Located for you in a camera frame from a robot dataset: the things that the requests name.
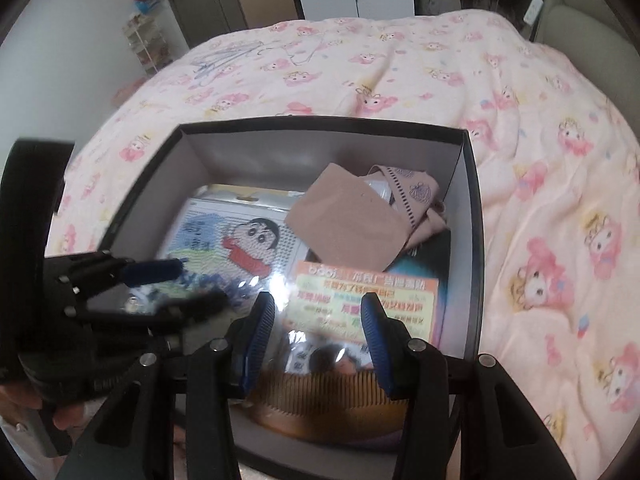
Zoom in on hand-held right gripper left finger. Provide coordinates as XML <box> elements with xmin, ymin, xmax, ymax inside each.
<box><xmin>55</xmin><ymin>291</ymin><xmax>277</xmax><ymax>480</ymax></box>

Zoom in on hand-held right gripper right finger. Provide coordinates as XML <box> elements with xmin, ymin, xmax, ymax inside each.
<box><xmin>359</xmin><ymin>291</ymin><xmax>577</xmax><ymax>480</ymax></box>

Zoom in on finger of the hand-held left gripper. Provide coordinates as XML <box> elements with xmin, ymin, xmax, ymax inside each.
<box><xmin>132</xmin><ymin>291</ymin><xmax>229</xmax><ymax>335</ymax></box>
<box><xmin>97</xmin><ymin>254</ymin><xmax>190</xmax><ymax>288</ymax></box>

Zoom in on sticker sheet pack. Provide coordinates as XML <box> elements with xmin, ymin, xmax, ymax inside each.
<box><xmin>277</xmin><ymin>260</ymin><xmax>442</xmax><ymax>378</ymax></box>

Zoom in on cartoon bead kit packet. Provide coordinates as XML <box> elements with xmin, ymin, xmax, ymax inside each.
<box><xmin>117</xmin><ymin>194</ymin><xmax>303</xmax><ymax>321</ymax></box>

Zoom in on wooden comb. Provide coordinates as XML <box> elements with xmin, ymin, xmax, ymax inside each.
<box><xmin>247</xmin><ymin>365</ymin><xmax>407</xmax><ymax>438</ymax></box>

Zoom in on brown paper pouch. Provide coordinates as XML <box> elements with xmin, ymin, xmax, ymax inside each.
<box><xmin>284</xmin><ymin>162</ymin><xmax>408</xmax><ymax>272</ymax></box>

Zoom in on black cardboard box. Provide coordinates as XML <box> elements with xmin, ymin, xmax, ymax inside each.
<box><xmin>44</xmin><ymin>115</ymin><xmax>487</xmax><ymax>467</ymax></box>

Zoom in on patterned beige cloth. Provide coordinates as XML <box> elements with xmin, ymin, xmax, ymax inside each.
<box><xmin>367</xmin><ymin>164</ymin><xmax>451</xmax><ymax>252</ymax></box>

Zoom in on person's left hand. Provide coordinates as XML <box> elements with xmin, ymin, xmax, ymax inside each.
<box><xmin>0</xmin><ymin>379</ymin><xmax>101</xmax><ymax>433</ymax></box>

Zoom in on pink basket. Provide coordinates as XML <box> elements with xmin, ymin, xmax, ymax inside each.
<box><xmin>109</xmin><ymin>77</ymin><xmax>147</xmax><ymax>109</ymax></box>

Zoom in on white shelf rack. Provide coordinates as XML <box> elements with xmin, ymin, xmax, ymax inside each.
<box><xmin>121</xmin><ymin>10</ymin><xmax>174</xmax><ymax>79</ymax></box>

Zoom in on grey door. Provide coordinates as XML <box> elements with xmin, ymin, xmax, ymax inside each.
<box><xmin>154</xmin><ymin>0</ymin><xmax>251</xmax><ymax>52</ymax></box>

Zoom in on white power strip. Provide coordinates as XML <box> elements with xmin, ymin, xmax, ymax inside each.
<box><xmin>521</xmin><ymin>0</ymin><xmax>547</xmax><ymax>27</ymax></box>

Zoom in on grey sofa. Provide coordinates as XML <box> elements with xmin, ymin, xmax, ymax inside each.
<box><xmin>529</xmin><ymin>0</ymin><xmax>640</xmax><ymax>128</ymax></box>

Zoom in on wire clothes hangers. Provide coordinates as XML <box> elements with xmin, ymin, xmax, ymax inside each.
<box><xmin>189</xmin><ymin>39</ymin><xmax>323</xmax><ymax>78</ymax></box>

